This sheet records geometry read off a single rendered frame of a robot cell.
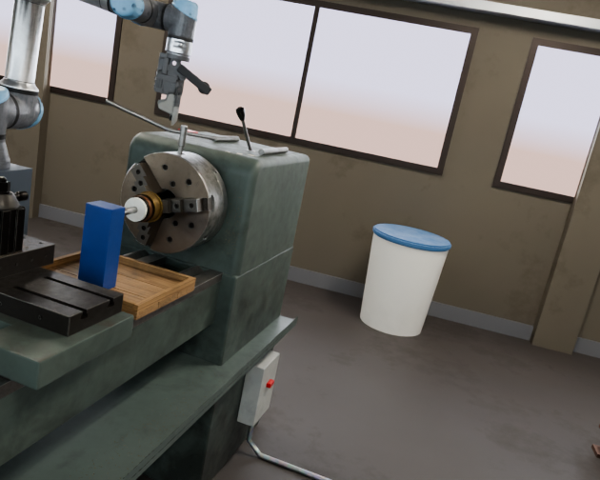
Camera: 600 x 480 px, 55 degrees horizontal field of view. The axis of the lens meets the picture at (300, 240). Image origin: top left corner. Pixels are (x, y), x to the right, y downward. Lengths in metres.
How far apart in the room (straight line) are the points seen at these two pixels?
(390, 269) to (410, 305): 0.30
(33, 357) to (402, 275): 3.14
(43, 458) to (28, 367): 0.44
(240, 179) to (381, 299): 2.41
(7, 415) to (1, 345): 0.14
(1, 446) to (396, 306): 3.18
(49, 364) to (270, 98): 3.76
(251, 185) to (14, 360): 0.96
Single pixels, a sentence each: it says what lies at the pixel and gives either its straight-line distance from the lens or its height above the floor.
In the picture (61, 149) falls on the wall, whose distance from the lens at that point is 5.52.
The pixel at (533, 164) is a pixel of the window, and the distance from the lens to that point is 4.65.
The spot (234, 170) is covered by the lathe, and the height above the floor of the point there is 1.21.
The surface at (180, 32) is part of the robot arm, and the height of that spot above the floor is 1.58.
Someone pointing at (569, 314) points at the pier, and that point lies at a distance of 4.84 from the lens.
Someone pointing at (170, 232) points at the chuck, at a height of 1.00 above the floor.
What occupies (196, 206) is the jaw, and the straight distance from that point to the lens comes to 1.73.
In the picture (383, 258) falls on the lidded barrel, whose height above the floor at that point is 0.52.
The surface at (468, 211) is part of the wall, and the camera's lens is 4.65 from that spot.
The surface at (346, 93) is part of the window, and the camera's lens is 4.60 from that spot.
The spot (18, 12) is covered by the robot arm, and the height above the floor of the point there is 1.55.
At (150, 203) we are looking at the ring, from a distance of 1.71.
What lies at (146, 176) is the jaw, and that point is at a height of 1.16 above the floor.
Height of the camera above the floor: 1.47
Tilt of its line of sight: 14 degrees down
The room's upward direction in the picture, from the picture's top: 11 degrees clockwise
